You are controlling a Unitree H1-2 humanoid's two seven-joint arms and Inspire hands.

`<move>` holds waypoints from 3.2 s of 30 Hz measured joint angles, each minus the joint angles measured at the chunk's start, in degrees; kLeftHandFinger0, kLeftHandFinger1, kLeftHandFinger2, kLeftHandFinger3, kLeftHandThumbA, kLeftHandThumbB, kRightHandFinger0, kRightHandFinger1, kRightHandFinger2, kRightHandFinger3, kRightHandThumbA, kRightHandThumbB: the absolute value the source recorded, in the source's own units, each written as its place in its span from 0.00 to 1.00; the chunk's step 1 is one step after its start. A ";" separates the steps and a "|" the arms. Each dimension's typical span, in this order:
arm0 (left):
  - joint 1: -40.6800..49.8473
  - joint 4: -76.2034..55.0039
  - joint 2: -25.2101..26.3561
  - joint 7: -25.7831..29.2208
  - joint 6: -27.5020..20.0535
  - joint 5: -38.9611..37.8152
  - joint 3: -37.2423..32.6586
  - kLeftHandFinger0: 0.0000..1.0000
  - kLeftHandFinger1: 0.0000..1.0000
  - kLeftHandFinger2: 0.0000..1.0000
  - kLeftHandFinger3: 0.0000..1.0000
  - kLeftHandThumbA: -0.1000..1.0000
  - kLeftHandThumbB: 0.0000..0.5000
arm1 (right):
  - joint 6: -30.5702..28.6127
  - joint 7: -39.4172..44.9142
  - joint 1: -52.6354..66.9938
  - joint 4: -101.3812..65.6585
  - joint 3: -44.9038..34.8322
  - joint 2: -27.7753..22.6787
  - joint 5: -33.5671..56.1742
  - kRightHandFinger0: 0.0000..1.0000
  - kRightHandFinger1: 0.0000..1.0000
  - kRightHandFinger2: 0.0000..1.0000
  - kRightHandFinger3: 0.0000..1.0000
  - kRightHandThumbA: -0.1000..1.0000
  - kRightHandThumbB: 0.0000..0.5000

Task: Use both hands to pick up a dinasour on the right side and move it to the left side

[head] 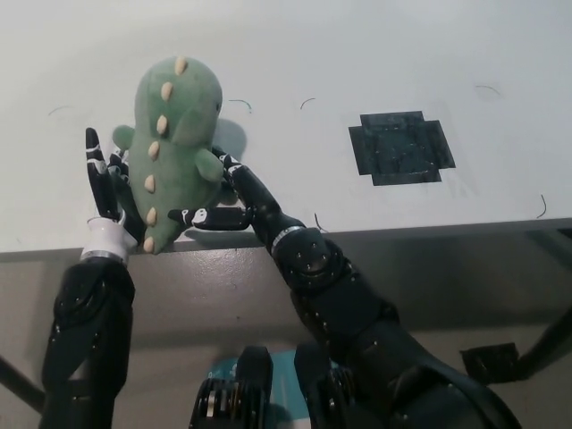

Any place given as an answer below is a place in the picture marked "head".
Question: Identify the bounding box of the black floor tape patch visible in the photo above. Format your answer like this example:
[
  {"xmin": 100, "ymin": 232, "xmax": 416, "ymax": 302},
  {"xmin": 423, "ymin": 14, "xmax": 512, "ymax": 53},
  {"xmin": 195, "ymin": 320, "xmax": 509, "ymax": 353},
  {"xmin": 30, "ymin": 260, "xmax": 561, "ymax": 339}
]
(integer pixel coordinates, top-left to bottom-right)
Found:
[{"xmin": 459, "ymin": 342, "xmax": 520, "ymax": 385}]

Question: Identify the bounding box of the green plush dinosaur toy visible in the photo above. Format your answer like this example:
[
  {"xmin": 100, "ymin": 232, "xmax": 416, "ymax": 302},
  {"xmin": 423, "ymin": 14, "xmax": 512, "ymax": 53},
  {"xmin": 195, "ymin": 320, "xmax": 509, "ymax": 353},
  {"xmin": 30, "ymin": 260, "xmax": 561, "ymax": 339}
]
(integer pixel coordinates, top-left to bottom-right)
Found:
[{"xmin": 111, "ymin": 55, "xmax": 224, "ymax": 256}]

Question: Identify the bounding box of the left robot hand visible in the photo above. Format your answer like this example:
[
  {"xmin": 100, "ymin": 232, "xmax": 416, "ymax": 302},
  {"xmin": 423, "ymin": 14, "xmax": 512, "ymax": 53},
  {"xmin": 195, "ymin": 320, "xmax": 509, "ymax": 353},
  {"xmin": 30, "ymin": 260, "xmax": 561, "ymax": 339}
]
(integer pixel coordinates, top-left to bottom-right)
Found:
[{"xmin": 82, "ymin": 128, "xmax": 147, "ymax": 260}]

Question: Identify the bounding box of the black tape cross patch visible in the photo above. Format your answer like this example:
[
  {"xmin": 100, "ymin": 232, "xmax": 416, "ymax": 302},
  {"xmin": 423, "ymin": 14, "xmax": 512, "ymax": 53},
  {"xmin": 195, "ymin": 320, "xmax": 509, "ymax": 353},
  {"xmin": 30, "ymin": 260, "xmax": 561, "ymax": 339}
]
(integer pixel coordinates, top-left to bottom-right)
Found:
[{"xmin": 348, "ymin": 109, "xmax": 458, "ymax": 187}]

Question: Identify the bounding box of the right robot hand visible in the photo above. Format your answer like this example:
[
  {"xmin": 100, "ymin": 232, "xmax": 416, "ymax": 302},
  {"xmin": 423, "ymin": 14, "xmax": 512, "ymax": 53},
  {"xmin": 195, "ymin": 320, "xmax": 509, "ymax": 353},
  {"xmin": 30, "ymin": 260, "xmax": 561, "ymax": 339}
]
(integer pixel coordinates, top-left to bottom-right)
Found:
[{"xmin": 167, "ymin": 147, "xmax": 307, "ymax": 251}]

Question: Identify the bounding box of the black and teal robot torso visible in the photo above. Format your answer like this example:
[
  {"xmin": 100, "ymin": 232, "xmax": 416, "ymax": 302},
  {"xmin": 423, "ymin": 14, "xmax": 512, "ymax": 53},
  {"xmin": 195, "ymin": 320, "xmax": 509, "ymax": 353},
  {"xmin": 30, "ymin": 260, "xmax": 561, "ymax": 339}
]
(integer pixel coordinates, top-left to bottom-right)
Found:
[{"xmin": 189, "ymin": 341, "xmax": 358, "ymax": 429}]

